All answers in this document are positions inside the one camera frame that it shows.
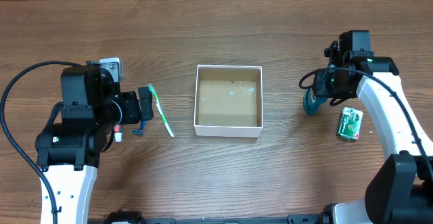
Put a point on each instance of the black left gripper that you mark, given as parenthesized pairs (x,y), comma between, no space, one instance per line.
(145,103)

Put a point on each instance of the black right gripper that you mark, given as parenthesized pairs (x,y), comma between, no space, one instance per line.
(322,86)

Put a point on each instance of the green white toothbrush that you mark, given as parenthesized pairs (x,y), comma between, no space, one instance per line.
(160,110)

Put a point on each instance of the teal mouthwash bottle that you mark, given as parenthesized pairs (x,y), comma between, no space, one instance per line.
(311,103)

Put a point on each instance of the green soap packet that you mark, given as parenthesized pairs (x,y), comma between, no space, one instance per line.
(350,123)

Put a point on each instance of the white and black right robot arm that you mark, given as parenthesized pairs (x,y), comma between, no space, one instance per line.
(401,191)

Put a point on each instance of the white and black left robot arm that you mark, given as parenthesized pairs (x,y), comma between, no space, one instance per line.
(79,129)

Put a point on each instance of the Colgate toothpaste tube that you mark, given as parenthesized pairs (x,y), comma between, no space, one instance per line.
(118,133)

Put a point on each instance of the white cardboard box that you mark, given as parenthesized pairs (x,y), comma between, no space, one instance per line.
(228,101)

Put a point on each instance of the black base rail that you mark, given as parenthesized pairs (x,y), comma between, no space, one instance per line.
(136,217)

